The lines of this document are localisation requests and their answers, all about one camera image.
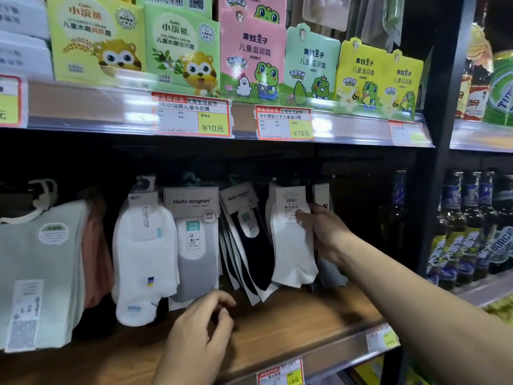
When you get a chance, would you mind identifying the yellow-green raccoon cream box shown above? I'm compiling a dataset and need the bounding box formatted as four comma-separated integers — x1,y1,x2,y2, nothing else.
46,0,147,88

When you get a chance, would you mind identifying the person's right hand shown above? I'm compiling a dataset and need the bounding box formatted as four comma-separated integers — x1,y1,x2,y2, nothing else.
295,203,356,270

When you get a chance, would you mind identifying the white ankle sock pair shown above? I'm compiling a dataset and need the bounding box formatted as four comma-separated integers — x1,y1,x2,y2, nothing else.
111,175,180,328

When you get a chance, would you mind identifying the white plastic hanger hook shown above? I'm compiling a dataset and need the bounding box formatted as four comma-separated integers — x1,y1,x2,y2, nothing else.
0,179,59,226

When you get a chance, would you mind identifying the wooden shelf board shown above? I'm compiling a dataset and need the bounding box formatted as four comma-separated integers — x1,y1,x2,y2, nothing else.
0,276,401,385

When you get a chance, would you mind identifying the mint frog cream pack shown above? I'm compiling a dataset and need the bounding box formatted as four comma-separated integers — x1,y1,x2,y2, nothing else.
284,23,341,107

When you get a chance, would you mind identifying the clear hanging packet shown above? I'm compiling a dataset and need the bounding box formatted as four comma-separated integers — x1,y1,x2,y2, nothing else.
302,0,354,32

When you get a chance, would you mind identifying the mint green sock pack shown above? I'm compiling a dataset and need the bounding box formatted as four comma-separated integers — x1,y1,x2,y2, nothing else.
0,199,90,354

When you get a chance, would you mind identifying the red yellow price tag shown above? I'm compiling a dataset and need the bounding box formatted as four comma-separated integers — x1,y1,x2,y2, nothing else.
255,104,315,141
388,120,430,147
0,75,23,127
151,91,234,138
366,323,401,354
256,358,305,385

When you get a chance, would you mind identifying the pink frog cream pack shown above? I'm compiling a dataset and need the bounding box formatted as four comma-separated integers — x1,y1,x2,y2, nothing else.
219,0,288,105

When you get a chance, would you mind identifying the person's left hand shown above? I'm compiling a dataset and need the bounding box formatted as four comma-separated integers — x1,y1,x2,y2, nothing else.
165,290,237,371

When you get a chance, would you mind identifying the grey sock pack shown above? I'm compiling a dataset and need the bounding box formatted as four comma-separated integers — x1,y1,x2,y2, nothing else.
163,187,222,311

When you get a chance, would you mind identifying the white sock pack black print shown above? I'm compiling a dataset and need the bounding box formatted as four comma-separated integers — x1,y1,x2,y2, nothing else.
312,183,349,288

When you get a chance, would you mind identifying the light green raccoon cream box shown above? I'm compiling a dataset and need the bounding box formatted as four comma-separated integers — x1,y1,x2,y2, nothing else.
143,3,221,97

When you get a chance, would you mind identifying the white box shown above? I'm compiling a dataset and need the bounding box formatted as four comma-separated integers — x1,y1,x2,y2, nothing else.
0,0,50,40
0,31,55,81

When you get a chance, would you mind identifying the green box with code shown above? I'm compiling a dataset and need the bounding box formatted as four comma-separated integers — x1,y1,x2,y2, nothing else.
135,0,213,20

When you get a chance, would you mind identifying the green beer can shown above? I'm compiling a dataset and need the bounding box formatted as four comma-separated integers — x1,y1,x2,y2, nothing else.
482,51,513,127

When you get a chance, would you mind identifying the black shelf upright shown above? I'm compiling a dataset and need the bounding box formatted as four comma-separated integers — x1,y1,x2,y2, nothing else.
415,0,478,279

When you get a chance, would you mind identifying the yellow frog cream pack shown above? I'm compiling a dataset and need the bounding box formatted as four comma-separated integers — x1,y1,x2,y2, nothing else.
335,37,388,111
380,49,425,115

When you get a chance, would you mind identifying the person's left forearm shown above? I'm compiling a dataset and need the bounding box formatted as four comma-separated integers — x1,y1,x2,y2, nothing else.
151,356,211,385

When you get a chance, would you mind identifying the bottle with yellow foil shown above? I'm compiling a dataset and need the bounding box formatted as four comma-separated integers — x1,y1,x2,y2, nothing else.
456,23,494,123

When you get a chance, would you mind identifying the clear shelf edge rail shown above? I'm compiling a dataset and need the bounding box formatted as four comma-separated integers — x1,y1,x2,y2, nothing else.
23,79,436,149

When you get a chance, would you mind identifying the person's right forearm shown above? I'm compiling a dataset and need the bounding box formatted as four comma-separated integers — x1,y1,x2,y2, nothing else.
339,232,513,385

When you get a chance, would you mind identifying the grey shelf edge rail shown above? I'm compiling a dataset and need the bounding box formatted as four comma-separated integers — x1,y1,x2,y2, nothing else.
450,118,513,153
452,269,513,308

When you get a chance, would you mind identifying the pink sock pack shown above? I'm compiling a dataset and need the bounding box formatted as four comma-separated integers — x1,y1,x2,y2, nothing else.
81,198,115,310

